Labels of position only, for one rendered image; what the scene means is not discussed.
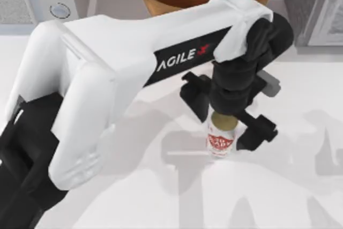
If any pale grey rounded box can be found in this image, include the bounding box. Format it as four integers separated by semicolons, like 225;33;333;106
258;70;282;99

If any round microwave knob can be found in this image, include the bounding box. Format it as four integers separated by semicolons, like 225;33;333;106
49;2;72;20

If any red and white can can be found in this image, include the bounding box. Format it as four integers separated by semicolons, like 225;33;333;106
207;112;241;160

